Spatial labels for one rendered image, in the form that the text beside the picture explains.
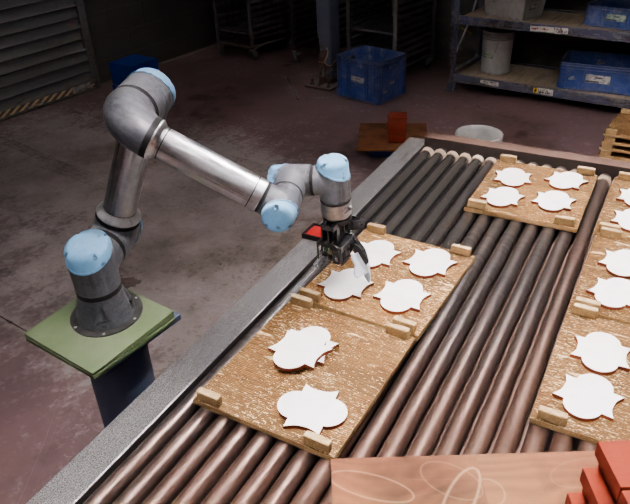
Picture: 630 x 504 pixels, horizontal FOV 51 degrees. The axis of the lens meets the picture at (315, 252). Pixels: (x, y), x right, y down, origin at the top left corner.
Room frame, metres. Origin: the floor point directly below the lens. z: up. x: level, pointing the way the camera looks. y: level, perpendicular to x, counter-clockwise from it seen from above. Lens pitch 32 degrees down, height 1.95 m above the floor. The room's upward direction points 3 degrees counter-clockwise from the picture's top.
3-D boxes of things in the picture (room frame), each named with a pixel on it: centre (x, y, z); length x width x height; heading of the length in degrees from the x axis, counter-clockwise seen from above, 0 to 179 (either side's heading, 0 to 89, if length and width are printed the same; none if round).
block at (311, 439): (0.91, 0.01, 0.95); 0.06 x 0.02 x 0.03; 59
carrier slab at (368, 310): (1.50, -0.20, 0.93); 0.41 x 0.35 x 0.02; 148
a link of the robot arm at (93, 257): (1.43, 0.56, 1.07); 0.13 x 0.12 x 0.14; 169
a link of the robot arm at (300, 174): (1.43, 0.05, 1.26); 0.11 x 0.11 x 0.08; 79
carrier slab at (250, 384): (1.15, 0.03, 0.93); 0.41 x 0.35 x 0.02; 149
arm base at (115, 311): (1.43, 0.56, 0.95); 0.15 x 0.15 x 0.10
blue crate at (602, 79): (5.40, -2.44, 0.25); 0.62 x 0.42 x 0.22; 61
